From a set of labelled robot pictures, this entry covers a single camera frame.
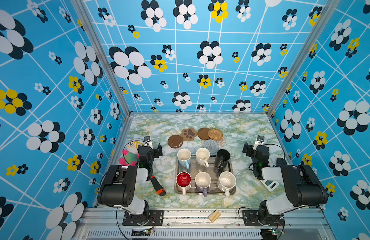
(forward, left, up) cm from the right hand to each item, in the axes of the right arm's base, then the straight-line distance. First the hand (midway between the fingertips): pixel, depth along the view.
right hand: (257, 143), depth 93 cm
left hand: (-1, +65, +1) cm, 65 cm away
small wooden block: (-39, +30, -7) cm, 49 cm away
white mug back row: (-6, +34, -3) cm, 35 cm away
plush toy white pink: (-8, +79, -1) cm, 79 cm away
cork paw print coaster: (+12, +43, -7) cm, 46 cm away
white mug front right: (-21, +21, -7) cm, 30 cm away
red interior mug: (-21, +46, -6) cm, 51 cm away
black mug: (-8, +22, -6) cm, 25 cm away
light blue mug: (-7, +46, -3) cm, 46 cm away
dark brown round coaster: (+5, +52, -6) cm, 53 cm away
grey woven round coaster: (+3, +28, -7) cm, 29 cm away
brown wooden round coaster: (+13, +33, -7) cm, 36 cm away
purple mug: (-21, +34, -6) cm, 41 cm away
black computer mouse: (-9, -14, -7) cm, 18 cm away
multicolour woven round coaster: (+5, +20, -7) cm, 22 cm away
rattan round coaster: (+11, +24, -6) cm, 28 cm away
